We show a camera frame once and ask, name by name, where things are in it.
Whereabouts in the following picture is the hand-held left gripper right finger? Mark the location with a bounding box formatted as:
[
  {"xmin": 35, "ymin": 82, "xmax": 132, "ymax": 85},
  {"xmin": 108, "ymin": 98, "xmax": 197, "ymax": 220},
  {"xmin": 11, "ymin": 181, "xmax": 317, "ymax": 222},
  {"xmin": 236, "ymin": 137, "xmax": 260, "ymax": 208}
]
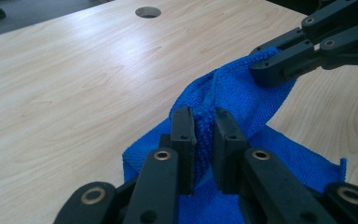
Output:
[{"xmin": 213, "ymin": 106, "xmax": 251, "ymax": 194}]

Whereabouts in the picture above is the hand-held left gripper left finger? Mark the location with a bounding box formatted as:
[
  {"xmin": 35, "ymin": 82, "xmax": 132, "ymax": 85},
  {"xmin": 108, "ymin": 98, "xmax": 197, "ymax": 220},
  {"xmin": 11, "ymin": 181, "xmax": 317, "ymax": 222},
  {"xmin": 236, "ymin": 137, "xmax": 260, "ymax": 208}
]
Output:
[{"xmin": 158, "ymin": 105, "xmax": 199, "ymax": 196}]

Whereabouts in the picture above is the blue microfibre cloth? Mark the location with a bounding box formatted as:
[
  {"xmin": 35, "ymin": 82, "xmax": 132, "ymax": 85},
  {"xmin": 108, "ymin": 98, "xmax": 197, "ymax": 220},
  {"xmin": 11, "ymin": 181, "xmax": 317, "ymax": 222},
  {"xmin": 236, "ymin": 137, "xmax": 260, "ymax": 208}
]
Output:
[{"xmin": 122, "ymin": 46, "xmax": 349, "ymax": 224}]

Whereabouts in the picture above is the round grey table grommet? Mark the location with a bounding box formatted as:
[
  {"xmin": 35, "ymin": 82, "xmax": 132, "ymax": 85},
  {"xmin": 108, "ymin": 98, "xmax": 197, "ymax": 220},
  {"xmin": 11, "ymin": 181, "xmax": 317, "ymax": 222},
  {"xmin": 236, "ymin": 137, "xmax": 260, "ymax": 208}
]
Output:
[{"xmin": 134, "ymin": 6, "xmax": 162, "ymax": 19}]

